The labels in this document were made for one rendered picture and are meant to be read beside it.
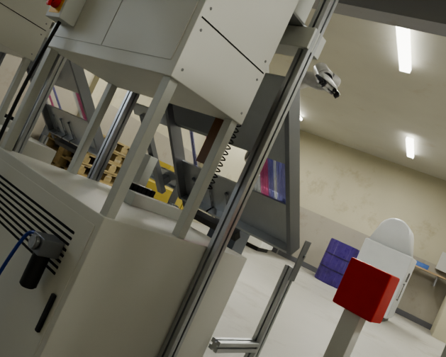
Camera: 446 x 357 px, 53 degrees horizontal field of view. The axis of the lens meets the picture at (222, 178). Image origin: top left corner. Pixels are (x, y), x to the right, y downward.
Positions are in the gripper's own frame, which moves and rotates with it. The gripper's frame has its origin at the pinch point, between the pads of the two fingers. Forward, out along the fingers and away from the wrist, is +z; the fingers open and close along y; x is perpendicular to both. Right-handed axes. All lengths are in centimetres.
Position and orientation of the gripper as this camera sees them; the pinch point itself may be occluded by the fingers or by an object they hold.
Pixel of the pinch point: (330, 89)
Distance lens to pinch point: 231.4
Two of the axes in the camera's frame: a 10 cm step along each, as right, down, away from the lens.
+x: 6.3, -6.6, -4.2
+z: -0.2, 5.3, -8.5
